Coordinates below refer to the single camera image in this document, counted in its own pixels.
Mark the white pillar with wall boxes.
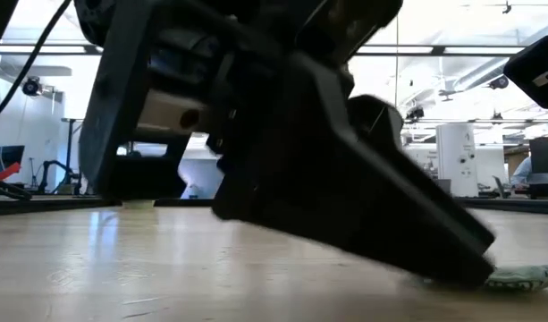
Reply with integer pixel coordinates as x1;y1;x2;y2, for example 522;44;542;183
435;123;479;199

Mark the green white stevia packet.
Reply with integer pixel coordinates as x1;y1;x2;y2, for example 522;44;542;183
485;262;548;292

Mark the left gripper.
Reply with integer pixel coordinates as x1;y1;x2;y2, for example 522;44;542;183
74;0;355;200

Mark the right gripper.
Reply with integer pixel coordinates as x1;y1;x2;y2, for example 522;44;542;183
502;34;548;110

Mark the person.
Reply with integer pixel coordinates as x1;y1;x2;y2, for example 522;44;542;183
510;156;548;189

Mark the green mug white handle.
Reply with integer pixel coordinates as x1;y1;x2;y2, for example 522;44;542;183
121;199;156;210

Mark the black aluminium table frame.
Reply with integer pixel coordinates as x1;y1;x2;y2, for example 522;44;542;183
0;195;548;216

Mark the thin hanging cable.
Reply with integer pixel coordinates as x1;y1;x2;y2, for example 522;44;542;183
392;15;400;108

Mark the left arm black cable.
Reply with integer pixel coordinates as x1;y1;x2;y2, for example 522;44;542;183
0;0;73;130

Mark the long ceiling light strip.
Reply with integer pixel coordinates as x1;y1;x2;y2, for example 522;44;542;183
0;45;88;55
358;45;434;55
443;45;525;55

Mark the black computer monitor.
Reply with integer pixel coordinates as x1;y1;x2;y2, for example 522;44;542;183
528;138;548;175

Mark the dark blue wall screen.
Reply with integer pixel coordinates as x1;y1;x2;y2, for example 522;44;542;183
0;145;26;180

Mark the black metal rig frame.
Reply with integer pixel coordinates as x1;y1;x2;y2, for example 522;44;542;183
61;116;85;194

